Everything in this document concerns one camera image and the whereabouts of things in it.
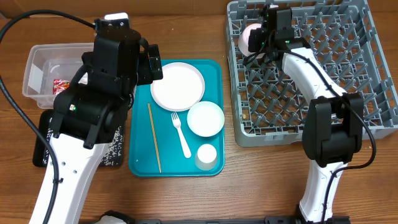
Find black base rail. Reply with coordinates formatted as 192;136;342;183
77;215;352;224

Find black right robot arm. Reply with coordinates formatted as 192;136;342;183
243;4;364;223

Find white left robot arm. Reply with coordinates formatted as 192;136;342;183
30;13;163;223

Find grey dishwasher rack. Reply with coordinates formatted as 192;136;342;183
226;0;397;147

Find large white plate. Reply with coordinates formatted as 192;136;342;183
150;62;205;112

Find white bowl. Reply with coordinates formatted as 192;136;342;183
187;101;224;138

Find clear plastic bin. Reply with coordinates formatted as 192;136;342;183
22;42;136;110

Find bowl with rice and nuts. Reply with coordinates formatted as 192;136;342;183
238;23;262;57

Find white plastic fork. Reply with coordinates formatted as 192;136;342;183
171;112;192;159

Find black tray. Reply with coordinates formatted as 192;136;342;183
32;109;125;167

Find spilled rice and nuts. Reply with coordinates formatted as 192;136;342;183
32;126;125;167

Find wooden chopstick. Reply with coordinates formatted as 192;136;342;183
147;103;162;174

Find frosted white cup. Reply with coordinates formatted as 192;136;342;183
195;144;218;170

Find red snack wrapper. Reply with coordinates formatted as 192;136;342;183
53;79;70;95

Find teal plastic tray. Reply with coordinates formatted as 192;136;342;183
129;59;225;177

